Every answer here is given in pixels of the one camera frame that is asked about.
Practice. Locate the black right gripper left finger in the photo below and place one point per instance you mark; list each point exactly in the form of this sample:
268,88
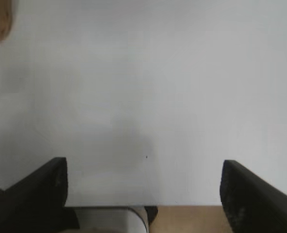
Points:
36,201

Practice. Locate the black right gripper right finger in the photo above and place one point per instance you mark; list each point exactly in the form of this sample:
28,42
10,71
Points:
255,208

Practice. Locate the white table leg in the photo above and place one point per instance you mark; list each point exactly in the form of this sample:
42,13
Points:
109,221

